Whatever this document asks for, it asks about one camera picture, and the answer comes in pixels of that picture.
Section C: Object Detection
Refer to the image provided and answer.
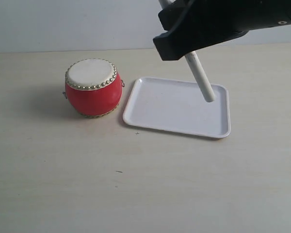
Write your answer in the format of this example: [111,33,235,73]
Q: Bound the white wooden drumstick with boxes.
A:
[159,0,216,102]

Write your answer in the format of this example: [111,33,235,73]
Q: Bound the small red drum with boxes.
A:
[65,58,124,117]

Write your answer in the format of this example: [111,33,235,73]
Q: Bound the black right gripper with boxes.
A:
[158,0,291,50]

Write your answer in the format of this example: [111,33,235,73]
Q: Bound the white plastic tray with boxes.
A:
[123,77,231,139]

